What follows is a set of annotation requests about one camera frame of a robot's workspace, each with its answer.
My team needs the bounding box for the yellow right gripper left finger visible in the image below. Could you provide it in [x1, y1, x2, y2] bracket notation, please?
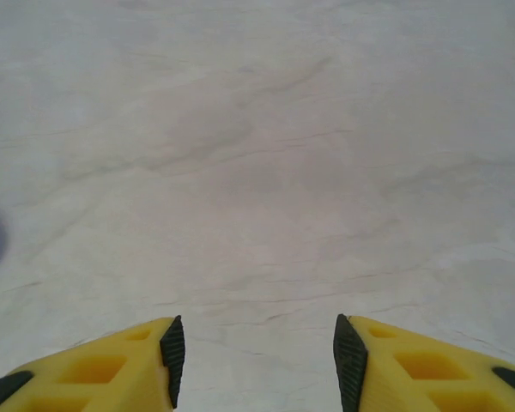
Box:
[0, 315, 186, 412]

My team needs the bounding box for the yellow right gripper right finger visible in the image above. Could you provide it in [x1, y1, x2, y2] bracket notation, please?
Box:
[333, 312, 515, 412]

